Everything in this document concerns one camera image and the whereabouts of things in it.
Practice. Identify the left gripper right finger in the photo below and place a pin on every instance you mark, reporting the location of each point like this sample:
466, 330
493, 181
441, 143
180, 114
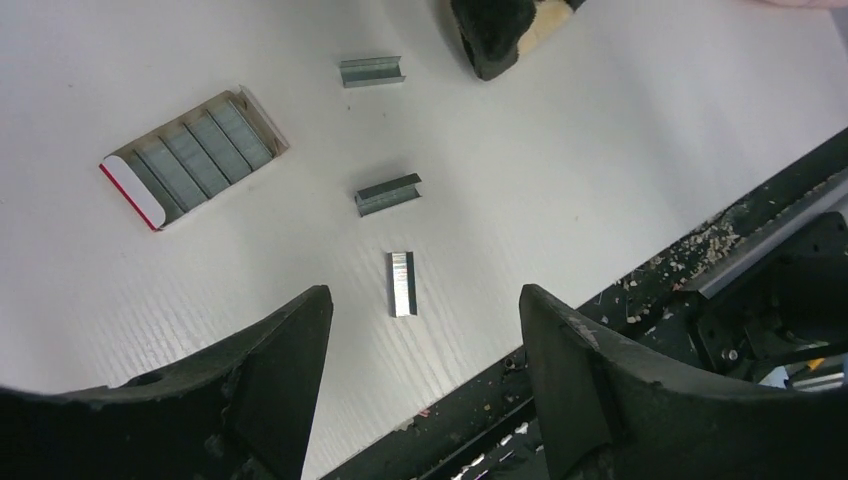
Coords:
611, 408

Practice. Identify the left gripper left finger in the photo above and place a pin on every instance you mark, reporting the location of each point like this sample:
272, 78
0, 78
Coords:
242, 408

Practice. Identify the grey staple strip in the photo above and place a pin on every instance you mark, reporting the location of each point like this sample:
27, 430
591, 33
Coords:
388, 194
370, 72
402, 284

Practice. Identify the box of staples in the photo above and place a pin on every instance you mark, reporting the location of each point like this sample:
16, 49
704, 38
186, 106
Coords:
184, 163

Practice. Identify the black pillow with beige flowers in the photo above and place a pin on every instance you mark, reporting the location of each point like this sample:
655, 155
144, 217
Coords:
496, 34

